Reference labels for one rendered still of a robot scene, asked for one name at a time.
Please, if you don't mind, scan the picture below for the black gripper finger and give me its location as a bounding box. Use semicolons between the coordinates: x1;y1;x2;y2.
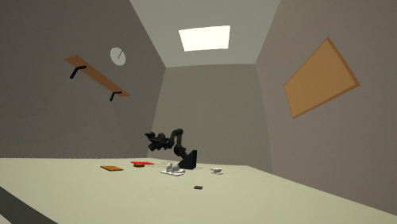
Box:
145;133;153;139
149;139;161;148

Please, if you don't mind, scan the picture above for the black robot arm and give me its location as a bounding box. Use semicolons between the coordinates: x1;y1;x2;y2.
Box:
148;129;187;159

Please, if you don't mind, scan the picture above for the orange flat rectangular plate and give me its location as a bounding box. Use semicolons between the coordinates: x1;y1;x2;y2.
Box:
100;166;124;172

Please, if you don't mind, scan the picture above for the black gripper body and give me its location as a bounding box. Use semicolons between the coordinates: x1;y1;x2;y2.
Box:
151;132;164;150

